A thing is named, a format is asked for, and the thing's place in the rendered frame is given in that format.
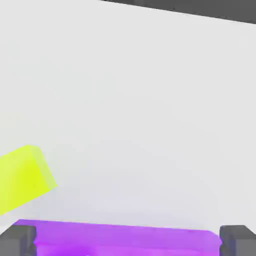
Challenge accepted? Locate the small yellow cube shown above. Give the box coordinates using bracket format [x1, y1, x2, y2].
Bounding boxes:
[0, 144, 58, 217]

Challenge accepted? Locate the small purple cube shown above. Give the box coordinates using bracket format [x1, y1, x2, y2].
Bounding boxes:
[12, 219, 223, 256]

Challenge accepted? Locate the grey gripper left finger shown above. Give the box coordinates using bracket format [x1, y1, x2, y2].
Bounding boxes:
[0, 224, 38, 256]

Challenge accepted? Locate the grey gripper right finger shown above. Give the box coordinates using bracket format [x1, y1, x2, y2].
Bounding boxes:
[219, 224, 256, 256]

